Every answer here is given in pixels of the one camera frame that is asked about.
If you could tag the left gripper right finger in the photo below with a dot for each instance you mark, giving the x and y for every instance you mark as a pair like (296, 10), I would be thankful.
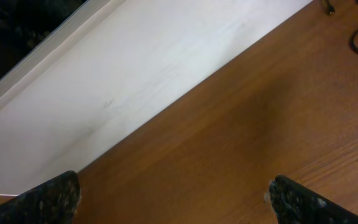
(293, 203)

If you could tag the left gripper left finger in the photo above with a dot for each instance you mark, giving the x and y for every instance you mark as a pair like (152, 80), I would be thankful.
(54, 201)

